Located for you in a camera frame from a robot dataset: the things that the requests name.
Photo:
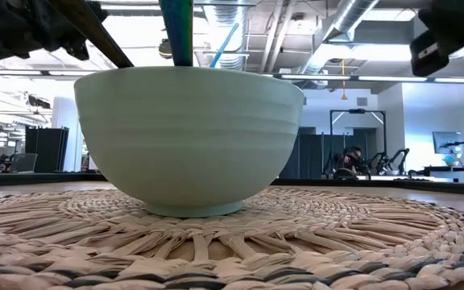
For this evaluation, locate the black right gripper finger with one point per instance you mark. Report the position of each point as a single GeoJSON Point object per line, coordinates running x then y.
{"type": "Point", "coordinates": [429, 54]}

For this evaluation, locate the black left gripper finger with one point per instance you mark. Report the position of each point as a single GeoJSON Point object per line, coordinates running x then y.
{"type": "Point", "coordinates": [85, 24]}

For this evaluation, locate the dark metal fork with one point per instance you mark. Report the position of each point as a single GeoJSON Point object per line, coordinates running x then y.
{"type": "Point", "coordinates": [95, 34]}

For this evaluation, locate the light blue drinking straw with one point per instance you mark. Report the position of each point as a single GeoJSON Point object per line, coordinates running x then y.
{"type": "Point", "coordinates": [224, 43]}

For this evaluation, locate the pale green ceramic bowl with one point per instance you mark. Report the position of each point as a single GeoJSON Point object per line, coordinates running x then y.
{"type": "Point", "coordinates": [187, 137]}

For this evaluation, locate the black background robot arm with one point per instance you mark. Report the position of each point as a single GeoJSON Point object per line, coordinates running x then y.
{"type": "Point", "coordinates": [393, 161]}

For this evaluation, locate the long ceiling light strip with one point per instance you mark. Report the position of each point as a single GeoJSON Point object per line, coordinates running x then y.
{"type": "Point", "coordinates": [357, 77]}

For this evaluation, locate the black round ceiling device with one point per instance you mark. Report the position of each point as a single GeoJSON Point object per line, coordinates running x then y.
{"type": "Point", "coordinates": [163, 49]}

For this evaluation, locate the background computer monitor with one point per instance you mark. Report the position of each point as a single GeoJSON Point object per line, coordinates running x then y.
{"type": "Point", "coordinates": [447, 142]}

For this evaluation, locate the black partition cabinet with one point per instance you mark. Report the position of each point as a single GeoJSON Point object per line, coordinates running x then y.
{"type": "Point", "coordinates": [46, 149]}

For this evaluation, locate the person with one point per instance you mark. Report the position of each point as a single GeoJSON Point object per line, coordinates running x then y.
{"type": "Point", "coordinates": [350, 159]}

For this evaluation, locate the round woven straw placemat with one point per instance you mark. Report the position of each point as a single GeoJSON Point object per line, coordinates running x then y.
{"type": "Point", "coordinates": [232, 249]}

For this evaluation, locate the slanted silver ceiling duct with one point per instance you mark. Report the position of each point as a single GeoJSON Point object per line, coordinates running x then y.
{"type": "Point", "coordinates": [349, 16]}

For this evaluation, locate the black gantry frame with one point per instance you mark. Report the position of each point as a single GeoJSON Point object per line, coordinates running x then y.
{"type": "Point", "coordinates": [357, 110]}

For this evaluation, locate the silver spiral ceiling duct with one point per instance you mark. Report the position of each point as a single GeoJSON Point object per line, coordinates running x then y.
{"type": "Point", "coordinates": [232, 52]}

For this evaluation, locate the black aluminium table frame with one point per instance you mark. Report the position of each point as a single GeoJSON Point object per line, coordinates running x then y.
{"type": "Point", "coordinates": [34, 179]}

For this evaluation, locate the dark partition wall panels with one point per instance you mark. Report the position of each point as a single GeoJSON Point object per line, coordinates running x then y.
{"type": "Point", "coordinates": [308, 155]}

